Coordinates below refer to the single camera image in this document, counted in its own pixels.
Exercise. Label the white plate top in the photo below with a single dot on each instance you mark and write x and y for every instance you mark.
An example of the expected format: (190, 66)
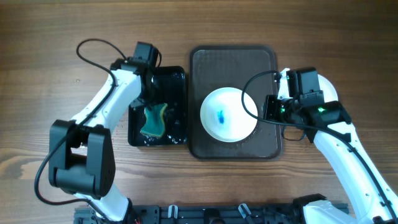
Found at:
(228, 115)

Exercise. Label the green yellow sponge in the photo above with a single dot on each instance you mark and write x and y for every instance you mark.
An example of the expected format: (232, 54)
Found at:
(155, 124)

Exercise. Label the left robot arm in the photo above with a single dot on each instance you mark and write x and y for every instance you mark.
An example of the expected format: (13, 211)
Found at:
(81, 157)

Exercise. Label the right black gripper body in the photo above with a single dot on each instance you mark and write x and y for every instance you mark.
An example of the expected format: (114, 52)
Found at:
(279, 110)

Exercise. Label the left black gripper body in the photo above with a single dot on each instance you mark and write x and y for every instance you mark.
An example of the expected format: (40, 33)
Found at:
(152, 96)

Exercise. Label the black rectangular tray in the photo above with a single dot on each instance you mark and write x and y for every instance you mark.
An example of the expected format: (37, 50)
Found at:
(171, 89)

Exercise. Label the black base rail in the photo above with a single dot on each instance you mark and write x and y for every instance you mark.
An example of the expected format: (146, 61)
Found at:
(265, 214)

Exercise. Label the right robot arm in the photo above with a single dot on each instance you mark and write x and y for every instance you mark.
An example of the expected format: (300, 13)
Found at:
(308, 101)

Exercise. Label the brown plastic tray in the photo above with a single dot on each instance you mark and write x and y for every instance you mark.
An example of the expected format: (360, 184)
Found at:
(217, 66)

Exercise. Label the white plate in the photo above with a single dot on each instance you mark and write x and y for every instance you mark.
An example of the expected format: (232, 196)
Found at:
(228, 115)
(328, 89)

